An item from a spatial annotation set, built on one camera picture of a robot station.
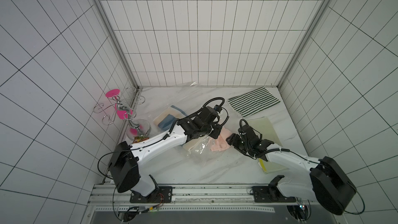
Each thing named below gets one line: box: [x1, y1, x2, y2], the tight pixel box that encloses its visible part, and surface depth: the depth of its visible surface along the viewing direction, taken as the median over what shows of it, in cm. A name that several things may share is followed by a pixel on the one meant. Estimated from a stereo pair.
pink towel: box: [210, 126, 233, 151], surface depth 89 cm
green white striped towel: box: [227, 86, 281, 118], surface depth 109 cm
